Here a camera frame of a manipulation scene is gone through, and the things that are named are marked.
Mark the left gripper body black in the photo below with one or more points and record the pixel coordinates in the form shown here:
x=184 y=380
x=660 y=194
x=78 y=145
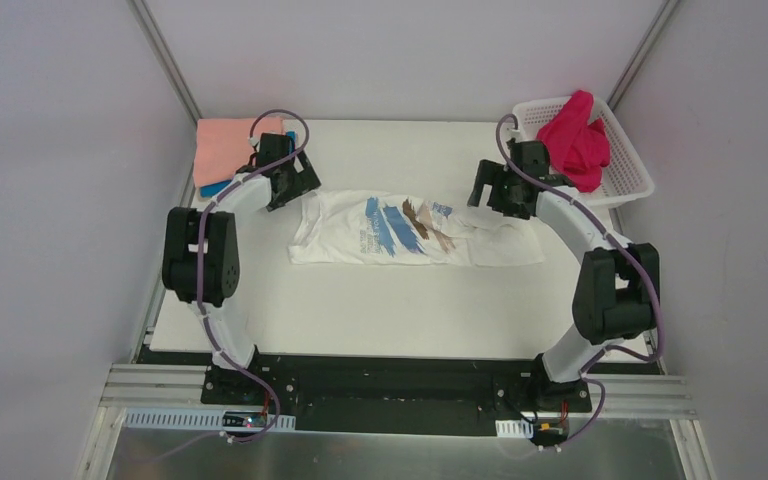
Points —
x=293 y=187

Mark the white cable duct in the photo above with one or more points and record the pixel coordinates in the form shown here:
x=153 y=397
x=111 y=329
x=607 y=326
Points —
x=517 y=429
x=237 y=421

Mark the white plastic basket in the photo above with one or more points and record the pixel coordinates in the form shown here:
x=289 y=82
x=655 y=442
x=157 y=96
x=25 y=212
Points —
x=624 y=179

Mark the pink folded t shirt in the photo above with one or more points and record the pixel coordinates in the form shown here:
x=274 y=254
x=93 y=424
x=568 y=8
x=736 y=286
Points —
x=223 y=146

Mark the right white cable duct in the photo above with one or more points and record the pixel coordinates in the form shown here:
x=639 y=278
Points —
x=517 y=429

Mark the left white cable duct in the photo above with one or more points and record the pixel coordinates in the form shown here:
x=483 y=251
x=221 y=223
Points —
x=237 y=421

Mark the white printed t shirt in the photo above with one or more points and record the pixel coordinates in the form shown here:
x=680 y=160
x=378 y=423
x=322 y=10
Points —
x=360 y=227

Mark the magenta crumpled t shirt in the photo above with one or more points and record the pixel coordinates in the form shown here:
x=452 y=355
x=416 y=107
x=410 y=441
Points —
x=578 y=147

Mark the aluminium frame rail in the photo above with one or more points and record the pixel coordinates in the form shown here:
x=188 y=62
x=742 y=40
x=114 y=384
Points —
x=662 y=397

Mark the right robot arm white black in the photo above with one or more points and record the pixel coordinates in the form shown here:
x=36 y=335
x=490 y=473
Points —
x=617 y=285

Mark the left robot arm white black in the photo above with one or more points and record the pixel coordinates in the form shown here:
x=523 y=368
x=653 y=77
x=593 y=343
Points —
x=201 y=256

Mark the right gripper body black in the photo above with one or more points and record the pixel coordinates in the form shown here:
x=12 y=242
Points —
x=492 y=188

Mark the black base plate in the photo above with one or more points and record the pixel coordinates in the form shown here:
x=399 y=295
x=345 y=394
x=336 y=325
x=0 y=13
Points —
x=372 y=395

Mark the blue folded t shirt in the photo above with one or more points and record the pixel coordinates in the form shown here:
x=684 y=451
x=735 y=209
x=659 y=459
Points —
x=211 y=190

